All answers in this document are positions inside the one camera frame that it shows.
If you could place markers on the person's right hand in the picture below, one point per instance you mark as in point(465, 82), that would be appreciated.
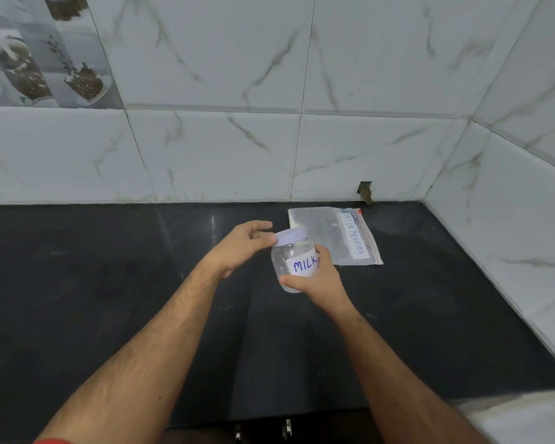
point(323, 284)

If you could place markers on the person's left hand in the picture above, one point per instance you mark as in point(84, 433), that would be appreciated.
point(238, 247)

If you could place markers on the person's left thumb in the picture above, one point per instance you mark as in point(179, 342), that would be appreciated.
point(266, 240)

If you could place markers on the person's right thumb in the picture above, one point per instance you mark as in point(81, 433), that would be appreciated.
point(323, 256)

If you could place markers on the white jar lid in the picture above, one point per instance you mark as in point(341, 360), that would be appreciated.
point(291, 236)

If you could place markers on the clear labelled plastic jar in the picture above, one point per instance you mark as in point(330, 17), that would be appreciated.
point(291, 256)

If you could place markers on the person's right forearm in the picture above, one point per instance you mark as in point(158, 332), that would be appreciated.
point(393, 379)

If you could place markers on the person's left forearm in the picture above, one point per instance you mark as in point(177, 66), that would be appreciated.
point(143, 356)

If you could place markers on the clear labelled zip bag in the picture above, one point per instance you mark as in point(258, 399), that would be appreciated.
point(342, 235)

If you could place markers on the red shirt sleeve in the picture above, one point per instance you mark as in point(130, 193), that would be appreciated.
point(51, 441)

